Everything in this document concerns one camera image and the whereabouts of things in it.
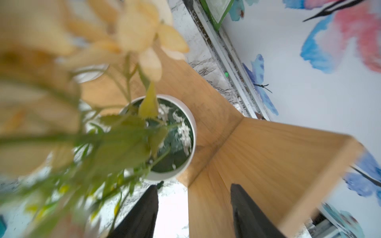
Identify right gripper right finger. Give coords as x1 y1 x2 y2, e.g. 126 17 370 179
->
230 183 285 238

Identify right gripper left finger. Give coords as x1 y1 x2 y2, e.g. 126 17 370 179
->
108 185 159 238

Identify white pot yellow pink flowers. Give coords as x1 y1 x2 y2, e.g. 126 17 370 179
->
1 1 195 238

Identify wooden zigzag shelf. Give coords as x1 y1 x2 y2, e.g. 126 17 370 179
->
80 41 364 238

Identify green framed small board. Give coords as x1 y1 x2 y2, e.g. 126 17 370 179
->
200 0 234 32

